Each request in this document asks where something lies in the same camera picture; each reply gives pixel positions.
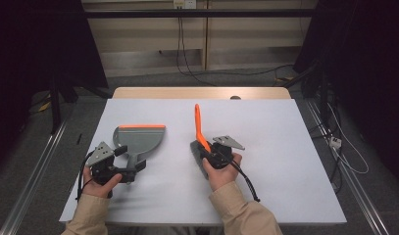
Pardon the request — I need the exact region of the black horizontal bar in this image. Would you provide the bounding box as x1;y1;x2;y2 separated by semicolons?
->
83;9;319;20

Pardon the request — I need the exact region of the left hand-held gripper black cable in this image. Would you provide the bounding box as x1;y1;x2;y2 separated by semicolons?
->
75;150;96;202

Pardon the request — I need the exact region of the white wall socket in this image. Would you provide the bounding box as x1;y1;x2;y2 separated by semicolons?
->
173;0;197;10

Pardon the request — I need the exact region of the black hanging cable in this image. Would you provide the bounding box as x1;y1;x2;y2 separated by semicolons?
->
175;7;218;87

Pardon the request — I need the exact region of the dark curtain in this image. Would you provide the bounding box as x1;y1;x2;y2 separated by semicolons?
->
293;0;399;189
0;0;109;177

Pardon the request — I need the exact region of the white cable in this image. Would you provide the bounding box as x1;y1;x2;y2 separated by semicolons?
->
326;102;371;175

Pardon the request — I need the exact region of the hand-held gripper black cable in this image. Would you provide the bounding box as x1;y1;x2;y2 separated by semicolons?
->
75;150;96;202
227;156;262;204

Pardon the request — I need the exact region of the grey dustpan with orange lip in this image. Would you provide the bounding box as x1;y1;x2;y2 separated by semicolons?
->
112;124;167;185

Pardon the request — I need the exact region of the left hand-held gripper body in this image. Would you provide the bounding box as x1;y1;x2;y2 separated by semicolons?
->
84;140;137;199

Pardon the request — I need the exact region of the person's right hand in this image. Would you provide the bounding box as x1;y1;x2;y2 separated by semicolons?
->
201;152;243;193

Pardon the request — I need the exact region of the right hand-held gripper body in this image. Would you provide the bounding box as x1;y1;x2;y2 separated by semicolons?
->
206;135;246;170

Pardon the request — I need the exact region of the person's left hand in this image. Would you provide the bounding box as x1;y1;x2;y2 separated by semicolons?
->
82;165;124;200

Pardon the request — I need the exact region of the right hand-held gripper black cable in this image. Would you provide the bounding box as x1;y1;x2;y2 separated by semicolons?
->
227;156;262;204

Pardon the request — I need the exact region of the black metal stand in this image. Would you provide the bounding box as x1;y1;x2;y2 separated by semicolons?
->
48;70;114;135
283;60;332;125

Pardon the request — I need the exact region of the aluminium rail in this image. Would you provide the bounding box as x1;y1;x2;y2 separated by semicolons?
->
305;99;391;235
0;120;69;235

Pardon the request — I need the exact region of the orange brush with grey bristles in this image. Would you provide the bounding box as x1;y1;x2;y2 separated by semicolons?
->
189;103;213;180

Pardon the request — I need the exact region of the light wooden table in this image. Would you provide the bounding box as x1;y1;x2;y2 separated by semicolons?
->
112;86;292;100

